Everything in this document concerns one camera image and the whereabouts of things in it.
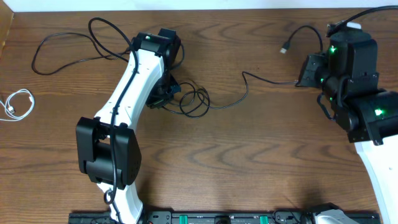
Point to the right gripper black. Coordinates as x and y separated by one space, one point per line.
312 61

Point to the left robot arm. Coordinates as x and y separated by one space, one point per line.
108 152

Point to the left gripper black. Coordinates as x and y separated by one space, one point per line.
155 101

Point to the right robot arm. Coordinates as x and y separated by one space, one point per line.
346 74

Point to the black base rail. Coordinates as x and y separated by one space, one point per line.
324 213

